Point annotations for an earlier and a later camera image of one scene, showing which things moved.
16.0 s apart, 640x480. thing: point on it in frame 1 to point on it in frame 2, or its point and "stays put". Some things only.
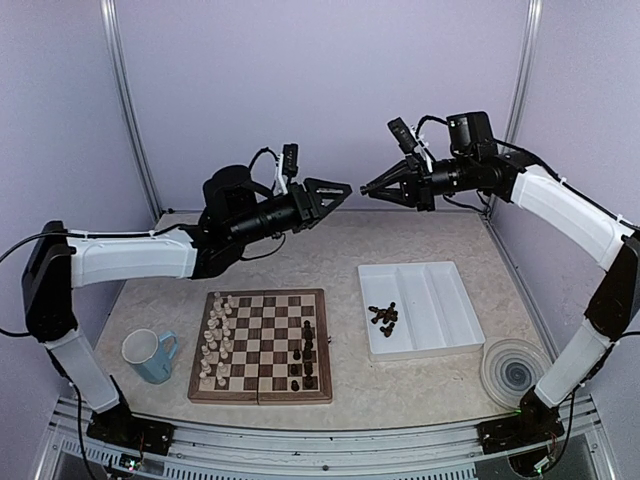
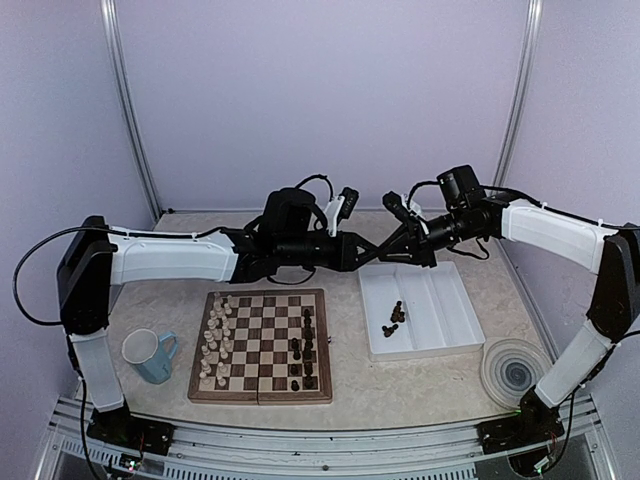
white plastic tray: [434, 312] stays put
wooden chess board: [262, 347] stays put
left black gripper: [308, 205] to [347, 258]
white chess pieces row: [217, 342] stays put
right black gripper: [417, 186] to [418, 245]
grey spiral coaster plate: [510, 368] stays put
